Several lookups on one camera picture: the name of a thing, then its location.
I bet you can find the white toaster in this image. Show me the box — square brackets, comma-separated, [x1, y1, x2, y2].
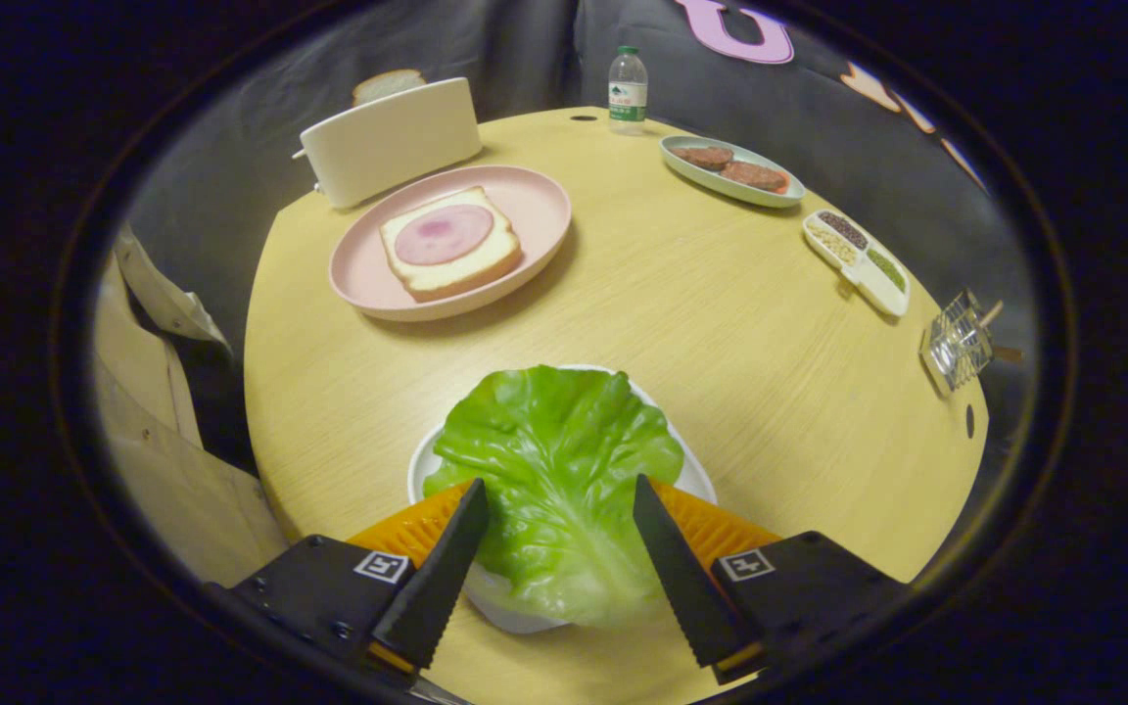
[292, 77, 483, 210]

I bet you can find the white divided seasoning dish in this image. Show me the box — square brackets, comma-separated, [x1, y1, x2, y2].
[802, 209, 912, 318]

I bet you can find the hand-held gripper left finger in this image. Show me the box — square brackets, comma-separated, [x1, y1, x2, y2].
[204, 478, 492, 686]

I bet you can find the green lettuce leaf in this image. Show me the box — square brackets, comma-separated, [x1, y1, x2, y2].
[423, 365, 685, 628]

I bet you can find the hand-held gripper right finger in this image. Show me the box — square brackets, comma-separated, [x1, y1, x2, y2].
[631, 474, 910, 684]

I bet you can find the clear glass cup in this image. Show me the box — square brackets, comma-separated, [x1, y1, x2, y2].
[919, 290, 994, 397]

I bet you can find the pink ham slice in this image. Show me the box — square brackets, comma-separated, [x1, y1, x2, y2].
[395, 204, 495, 266]

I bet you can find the pale green oval plate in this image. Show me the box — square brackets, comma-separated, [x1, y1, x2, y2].
[659, 135, 806, 210]

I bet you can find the white plate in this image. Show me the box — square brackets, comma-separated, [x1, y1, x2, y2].
[407, 364, 719, 635]

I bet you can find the light wooden board frame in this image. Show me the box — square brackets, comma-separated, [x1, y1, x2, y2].
[94, 225, 289, 588]

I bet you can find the plain toast bread slice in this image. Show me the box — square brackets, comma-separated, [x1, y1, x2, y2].
[352, 69, 426, 107]

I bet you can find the clear plastic water bottle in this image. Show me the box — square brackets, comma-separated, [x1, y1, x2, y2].
[608, 45, 649, 136]

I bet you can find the black backdrop cloth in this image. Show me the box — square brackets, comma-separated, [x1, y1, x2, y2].
[123, 0, 1035, 412]

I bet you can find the pink plate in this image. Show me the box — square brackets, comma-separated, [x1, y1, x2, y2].
[329, 164, 573, 323]

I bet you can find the bread slice under ham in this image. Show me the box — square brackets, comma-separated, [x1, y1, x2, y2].
[379, 186, 524, 303]

